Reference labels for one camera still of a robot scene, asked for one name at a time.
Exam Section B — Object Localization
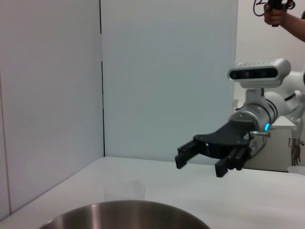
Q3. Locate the clear plastic measuring cup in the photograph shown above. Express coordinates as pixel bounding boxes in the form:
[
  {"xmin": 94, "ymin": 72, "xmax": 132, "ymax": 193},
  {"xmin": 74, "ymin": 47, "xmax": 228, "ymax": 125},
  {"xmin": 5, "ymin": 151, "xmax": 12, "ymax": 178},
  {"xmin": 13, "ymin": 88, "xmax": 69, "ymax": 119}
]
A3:
[{"xmin": 103, "ymin": 180, "xmax": 147, "ymax": 204}]

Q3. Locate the brown hanging hand model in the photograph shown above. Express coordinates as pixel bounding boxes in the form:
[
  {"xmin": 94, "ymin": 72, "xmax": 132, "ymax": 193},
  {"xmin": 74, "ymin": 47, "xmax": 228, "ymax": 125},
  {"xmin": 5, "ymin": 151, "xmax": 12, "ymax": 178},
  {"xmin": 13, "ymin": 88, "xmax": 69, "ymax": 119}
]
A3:
[{"xmin": 288, "ymin": 137, "xmax": 305, "ymax": 167}]

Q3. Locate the person's forearm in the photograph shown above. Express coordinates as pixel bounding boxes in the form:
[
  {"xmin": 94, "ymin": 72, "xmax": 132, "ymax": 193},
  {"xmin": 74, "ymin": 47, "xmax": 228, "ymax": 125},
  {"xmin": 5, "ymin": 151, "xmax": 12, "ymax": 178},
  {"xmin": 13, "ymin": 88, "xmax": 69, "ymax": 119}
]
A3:
[{"xmin": 282, "ymin": 11, "xmax": 305, "ymax": 43}]

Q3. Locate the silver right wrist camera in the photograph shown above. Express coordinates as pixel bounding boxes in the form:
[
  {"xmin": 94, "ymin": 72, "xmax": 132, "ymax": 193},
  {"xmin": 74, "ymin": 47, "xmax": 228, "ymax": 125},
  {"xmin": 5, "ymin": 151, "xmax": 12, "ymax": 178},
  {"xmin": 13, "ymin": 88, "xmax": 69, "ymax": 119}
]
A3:
[{"xmin": 227, "ymin": 58, "xmax": 292, "ymax": 105}]

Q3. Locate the person's hand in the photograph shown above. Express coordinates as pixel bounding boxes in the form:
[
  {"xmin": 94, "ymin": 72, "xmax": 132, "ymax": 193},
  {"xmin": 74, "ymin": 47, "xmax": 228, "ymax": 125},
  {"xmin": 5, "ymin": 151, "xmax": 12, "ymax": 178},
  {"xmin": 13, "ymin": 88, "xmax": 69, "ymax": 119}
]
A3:
[{"xmin": 264, "ymin": 2, "xmax": 290, "ymax": 26}]

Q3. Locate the large stainless steel bowl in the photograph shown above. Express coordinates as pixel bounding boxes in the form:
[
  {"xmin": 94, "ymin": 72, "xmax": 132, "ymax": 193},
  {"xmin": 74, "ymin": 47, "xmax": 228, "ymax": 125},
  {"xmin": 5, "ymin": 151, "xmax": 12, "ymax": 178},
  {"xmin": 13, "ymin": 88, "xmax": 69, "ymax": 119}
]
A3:
[{"xmin": 37, "ymin": 199, "xmax": 212, "ymax": 229}]

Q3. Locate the right arm cable with plug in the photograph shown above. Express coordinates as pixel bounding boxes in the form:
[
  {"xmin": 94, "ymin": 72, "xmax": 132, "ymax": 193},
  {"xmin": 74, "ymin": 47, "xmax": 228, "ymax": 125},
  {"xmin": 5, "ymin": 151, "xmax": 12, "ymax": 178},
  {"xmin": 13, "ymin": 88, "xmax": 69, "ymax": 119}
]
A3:
[{"xmin": 249, "ymin": 130, "xmax": 271, "ymax": 138}]

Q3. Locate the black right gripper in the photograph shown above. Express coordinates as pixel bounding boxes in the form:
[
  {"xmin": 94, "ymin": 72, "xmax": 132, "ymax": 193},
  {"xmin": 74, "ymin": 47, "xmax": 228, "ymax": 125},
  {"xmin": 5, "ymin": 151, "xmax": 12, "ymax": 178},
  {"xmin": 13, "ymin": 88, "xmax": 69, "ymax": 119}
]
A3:
[{"xmin": 174, "ymin": 120, "xmax": 265, "ymax": 178}]

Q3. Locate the dark controller cable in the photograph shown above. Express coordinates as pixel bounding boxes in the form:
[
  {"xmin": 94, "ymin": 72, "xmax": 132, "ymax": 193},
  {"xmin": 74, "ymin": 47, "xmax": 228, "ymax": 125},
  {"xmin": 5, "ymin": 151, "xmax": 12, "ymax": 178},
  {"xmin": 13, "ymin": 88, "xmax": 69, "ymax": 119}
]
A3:
[{"xmin": 252, "ymin": 0, "xmax": 266, "ymax": 18}]

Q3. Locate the black handheld controller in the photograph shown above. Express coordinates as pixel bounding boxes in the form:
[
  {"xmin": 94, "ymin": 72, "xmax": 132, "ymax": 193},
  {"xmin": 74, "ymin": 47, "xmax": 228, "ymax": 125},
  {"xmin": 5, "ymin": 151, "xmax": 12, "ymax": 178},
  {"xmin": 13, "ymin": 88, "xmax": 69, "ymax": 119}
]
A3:
[{"xmin": 263, "ymin": 0, "xmax": 296, "ymax": 28}]

